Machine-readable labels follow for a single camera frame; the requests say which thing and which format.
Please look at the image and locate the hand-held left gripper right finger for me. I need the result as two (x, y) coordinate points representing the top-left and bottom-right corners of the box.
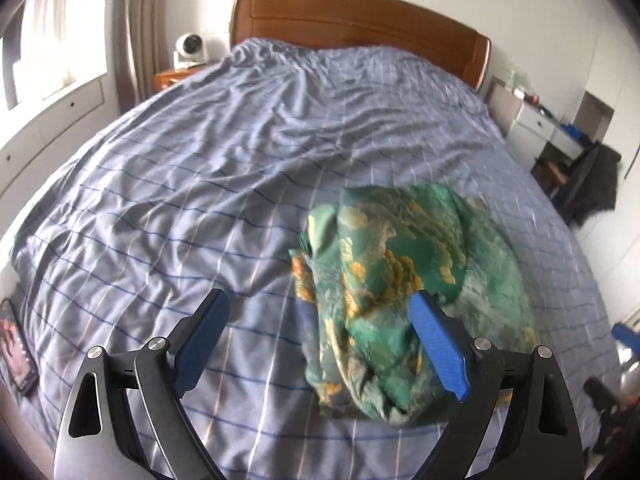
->
(411, 290), (585, 480)

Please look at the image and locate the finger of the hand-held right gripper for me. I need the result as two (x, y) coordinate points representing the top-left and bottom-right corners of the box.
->
(612, 322), (640, 358)
(582, 377), (623, 413)

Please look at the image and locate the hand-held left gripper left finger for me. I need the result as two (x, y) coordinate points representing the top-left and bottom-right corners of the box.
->
(52, 288), (231, 480)

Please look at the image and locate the green floral garment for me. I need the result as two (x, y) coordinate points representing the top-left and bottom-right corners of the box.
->
(289, 183), (539, 428)

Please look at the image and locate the black chair with jacket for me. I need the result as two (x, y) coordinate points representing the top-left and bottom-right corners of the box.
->
(554, 142), (624, 227)

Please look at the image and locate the blue checked bed cover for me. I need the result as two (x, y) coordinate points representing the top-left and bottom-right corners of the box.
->
(10, 37), (621, 480)

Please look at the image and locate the phone at bed edge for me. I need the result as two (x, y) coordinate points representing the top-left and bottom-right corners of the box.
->
(0, 297), (39, 394)

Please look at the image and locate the white desk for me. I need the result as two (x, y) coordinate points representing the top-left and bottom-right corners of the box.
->
(514, 99), (587, 159)

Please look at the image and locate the grey padded chair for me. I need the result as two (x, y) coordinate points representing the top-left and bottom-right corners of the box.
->
(486, 77), (524, 135)

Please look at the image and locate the wooden nightstand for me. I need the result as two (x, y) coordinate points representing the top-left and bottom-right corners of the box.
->
(153, 66), (202, 94)

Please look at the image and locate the white window cabinet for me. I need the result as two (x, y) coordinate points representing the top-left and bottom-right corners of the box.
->
(0, 72), (125, 181)

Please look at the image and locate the white desk fan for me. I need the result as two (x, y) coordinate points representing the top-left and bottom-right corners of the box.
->
(172, 32), (204, 71)

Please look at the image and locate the beige curtain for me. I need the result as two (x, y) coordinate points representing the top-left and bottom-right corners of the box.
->
(107, 0), (165, 111)

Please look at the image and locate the wooden headboard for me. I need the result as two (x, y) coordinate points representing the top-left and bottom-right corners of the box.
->
(230, 0), (492, 93)

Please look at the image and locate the window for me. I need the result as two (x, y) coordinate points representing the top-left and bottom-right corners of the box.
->
(0, 0), (109, 111)

